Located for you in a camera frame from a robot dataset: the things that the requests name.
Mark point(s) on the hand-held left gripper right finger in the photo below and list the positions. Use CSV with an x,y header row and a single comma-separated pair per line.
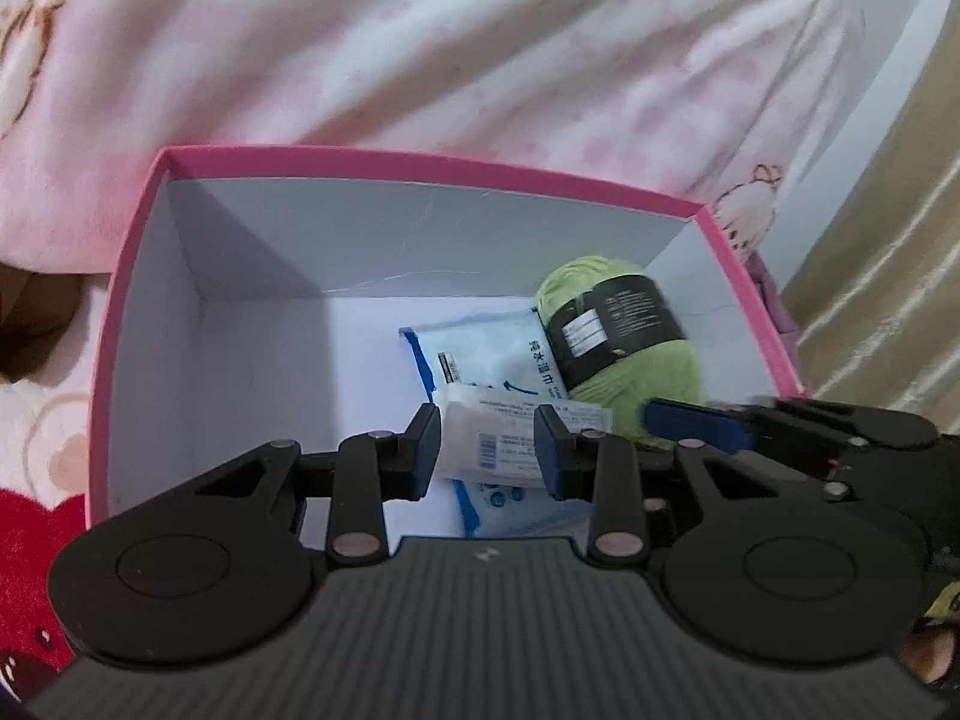
x,y
547,457

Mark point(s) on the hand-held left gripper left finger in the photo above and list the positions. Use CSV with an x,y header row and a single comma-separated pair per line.
x,y
421,454

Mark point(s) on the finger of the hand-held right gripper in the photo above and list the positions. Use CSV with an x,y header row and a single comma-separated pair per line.
x,y
694,424

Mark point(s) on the green yarn ball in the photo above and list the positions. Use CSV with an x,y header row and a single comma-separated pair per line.
x,y
637,397

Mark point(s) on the white tissue pack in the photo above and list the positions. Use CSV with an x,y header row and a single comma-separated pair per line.
x,y
487,439

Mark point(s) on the blue wet wipes pack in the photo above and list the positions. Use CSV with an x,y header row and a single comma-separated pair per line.
x,y
480,349

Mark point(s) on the pink cardboard box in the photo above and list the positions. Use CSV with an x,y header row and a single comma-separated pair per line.
x,y
247,360

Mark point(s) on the person's right hand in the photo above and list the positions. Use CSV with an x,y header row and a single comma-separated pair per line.
x,y
936,652

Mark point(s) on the purple cloth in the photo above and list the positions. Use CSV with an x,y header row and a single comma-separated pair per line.
x,y
772,292

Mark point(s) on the beige curtain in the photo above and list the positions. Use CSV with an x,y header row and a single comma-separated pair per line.
x,y
892,277

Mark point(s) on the red bear printed blanket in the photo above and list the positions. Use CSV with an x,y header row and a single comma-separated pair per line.
x,y
37,540

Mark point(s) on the pink printed quilt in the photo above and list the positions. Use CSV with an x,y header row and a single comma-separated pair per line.
x,y
450,45

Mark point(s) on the brown pillow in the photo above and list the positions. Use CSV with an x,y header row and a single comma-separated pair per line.
x,y
34,315

